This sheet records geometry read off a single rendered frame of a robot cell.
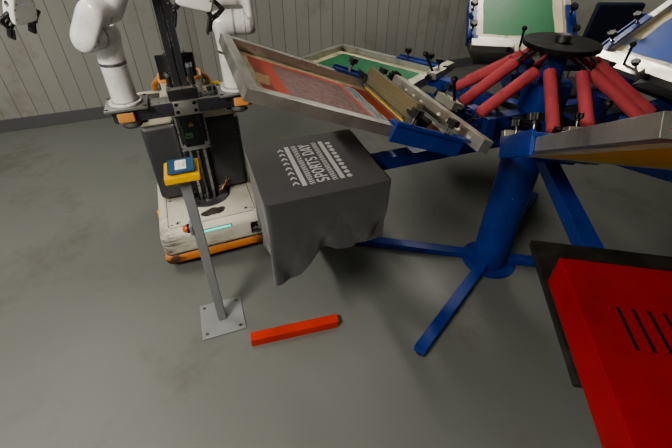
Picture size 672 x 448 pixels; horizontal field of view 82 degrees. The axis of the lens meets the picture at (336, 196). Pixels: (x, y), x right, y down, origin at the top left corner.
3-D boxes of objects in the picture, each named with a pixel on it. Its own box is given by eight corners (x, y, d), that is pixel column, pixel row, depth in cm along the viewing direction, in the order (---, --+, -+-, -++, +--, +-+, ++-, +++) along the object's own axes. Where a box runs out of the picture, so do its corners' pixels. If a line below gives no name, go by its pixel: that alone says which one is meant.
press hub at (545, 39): (480, 291, 224) (564, 52, 143) (442, 245, 254) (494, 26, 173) (536, 274, 235) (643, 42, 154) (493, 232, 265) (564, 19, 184)
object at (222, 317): (203, 341, 198) (150, 188, 140) (199, 307, 214) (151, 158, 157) (246, 328, 204) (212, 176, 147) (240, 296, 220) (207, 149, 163)
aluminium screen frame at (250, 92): (242, 101, 103) (246, 87, 101) (218, 42, 147) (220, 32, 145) (456, 153, 141) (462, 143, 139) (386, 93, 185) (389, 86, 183)
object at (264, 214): (275, 289, 159) (264, 206, 133) (255, 221, 193) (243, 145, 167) (282, 287, 160) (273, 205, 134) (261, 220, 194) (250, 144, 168)
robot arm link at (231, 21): (216, 48, 164) (209, 7, 155) (248, 46, 166) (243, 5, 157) (215, 55, 157) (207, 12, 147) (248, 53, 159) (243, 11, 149)
